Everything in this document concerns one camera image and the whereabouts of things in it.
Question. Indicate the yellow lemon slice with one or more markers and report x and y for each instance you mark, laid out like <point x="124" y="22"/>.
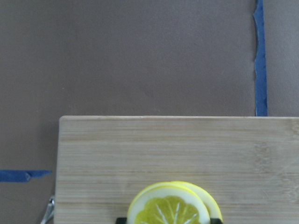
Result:
<point x="209" y="202"/>
<point x="167" y="203"/>

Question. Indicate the bamboo cutting board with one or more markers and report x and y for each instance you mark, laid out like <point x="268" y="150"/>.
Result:
<point x="250" y="165"/>

